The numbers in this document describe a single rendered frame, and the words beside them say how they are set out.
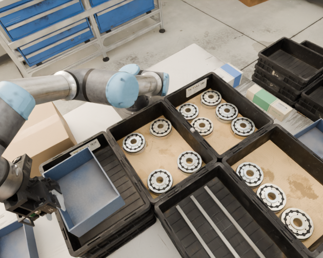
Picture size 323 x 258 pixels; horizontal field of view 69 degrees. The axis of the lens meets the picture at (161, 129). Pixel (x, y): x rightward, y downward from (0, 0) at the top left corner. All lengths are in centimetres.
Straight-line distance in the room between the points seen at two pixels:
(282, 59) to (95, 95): 162
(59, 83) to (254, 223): 80
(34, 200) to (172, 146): 65
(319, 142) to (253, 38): 201
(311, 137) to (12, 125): 125
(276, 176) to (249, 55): 202
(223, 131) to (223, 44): 200
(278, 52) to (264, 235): 153
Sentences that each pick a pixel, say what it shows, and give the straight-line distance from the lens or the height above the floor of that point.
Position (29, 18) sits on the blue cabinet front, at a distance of 254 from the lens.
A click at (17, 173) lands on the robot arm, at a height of 135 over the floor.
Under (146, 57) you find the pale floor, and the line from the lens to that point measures 289.
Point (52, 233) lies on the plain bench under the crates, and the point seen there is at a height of 70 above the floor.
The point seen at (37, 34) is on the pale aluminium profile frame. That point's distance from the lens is 257.
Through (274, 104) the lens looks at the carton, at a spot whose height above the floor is 76.
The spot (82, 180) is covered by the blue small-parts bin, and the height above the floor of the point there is 107.
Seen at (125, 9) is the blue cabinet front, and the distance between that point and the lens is 288.
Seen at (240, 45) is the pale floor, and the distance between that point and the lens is 303.
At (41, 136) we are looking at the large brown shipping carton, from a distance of 120.
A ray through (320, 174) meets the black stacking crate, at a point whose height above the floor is 87.
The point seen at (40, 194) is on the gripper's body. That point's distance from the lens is 59.
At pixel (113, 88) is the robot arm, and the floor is 124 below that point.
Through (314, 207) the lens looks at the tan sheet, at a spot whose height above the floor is 83.
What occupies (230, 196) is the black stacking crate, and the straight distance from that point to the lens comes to 98.
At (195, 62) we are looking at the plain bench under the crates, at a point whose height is 70.
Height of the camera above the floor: 174
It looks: 54 degrees down
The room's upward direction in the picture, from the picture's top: 9 degrees counter-clockwise
